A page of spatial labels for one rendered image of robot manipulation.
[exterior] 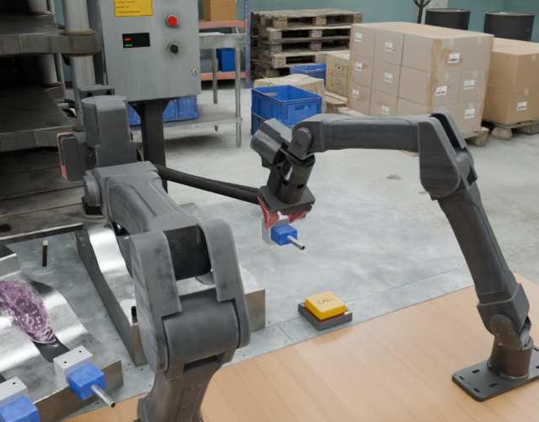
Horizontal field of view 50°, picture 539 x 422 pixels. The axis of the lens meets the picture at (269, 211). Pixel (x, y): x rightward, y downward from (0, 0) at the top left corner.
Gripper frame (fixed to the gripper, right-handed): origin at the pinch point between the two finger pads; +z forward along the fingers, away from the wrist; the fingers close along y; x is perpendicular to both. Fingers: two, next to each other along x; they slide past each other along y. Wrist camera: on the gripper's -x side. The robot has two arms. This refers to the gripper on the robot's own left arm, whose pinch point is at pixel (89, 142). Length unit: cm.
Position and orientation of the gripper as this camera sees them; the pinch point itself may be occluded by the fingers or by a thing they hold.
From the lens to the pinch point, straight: 98.5
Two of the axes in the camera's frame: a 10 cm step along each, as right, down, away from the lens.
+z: -4.4, -3.3, 8.4
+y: -9.0, 1.7, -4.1
